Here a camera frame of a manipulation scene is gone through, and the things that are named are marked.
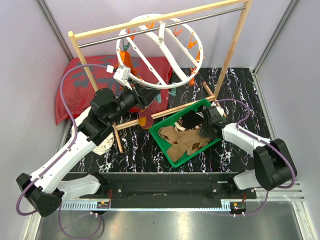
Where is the purple striped sock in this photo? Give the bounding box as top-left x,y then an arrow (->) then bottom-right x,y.
137,108 -> 154,130

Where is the red patterned pillow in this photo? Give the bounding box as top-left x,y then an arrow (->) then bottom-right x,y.
54,55 -> 173,125

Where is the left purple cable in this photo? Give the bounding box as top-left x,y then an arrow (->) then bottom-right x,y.
16,63 -> 110,216

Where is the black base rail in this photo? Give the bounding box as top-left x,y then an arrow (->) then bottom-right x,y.
69,172 -> 257,211

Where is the white crumpled cloth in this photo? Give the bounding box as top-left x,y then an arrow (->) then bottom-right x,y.
75,107 -> 115,156

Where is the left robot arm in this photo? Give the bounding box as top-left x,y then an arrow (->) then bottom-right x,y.
16,84 -> 160,217

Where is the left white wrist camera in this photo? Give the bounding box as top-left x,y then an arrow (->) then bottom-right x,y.
106,65 -> 132,90

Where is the tan sock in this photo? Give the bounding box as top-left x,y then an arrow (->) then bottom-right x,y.
158,126 -> 211,163

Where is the green plastic tray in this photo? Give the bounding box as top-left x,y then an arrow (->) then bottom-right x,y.
149,98 -> 221,168

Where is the orange sock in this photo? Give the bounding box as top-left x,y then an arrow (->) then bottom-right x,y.
120,51 -> 138,77

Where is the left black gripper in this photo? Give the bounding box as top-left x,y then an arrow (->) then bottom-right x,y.
108,78 -> 161,124

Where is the black sock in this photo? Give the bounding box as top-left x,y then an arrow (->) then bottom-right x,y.
181,110 -> 204,129

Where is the teal clip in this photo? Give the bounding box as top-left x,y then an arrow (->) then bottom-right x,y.
155,94 -> 162,104
168,88 -> 177,97

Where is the white round sock hanger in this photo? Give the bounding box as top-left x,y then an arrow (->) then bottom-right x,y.
116,18 -> 205,89

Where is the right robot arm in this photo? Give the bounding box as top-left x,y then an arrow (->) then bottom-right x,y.
199,106 -> 297,199

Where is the wooden clothes rack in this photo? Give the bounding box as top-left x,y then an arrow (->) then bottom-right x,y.
67,0 -> 254,154

